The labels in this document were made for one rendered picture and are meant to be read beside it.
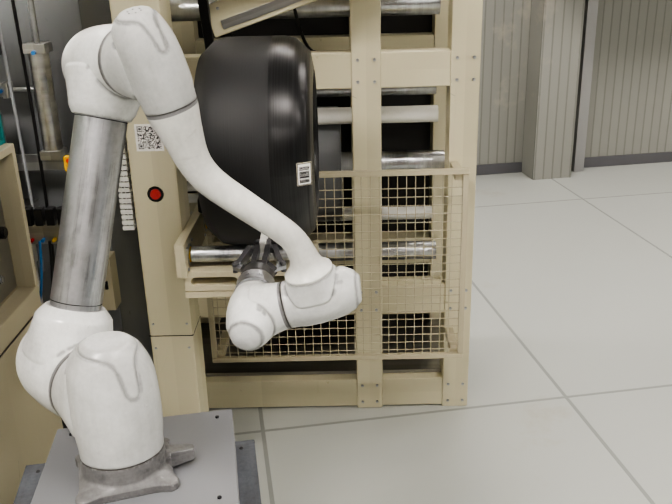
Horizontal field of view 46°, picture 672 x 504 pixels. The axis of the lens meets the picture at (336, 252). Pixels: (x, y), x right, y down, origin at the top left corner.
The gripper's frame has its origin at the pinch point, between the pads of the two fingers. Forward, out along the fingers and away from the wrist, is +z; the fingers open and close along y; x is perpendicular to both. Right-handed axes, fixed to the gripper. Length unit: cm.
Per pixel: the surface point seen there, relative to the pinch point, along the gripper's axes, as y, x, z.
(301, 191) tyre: -9.3, -8.4, 10.6
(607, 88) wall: -222, 99, 420
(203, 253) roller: 19.1, 13.0, 17.8
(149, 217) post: 34.8, 5.8, 26.4
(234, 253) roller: 10.5, 13.1, 17.7
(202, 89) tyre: 14.7, -32.8, 19.8
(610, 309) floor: -148, 123, 152
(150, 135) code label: 31.9, -17.4, 29.5
